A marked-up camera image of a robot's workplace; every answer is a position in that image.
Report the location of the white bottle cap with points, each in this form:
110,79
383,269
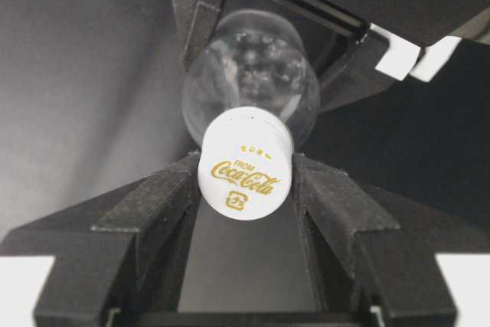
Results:
245,168

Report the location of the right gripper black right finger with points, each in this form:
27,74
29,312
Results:
364,247

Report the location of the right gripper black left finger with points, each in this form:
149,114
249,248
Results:
123,251

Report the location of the clear plastic bottle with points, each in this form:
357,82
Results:
255,58

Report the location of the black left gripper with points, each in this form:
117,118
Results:
381,58

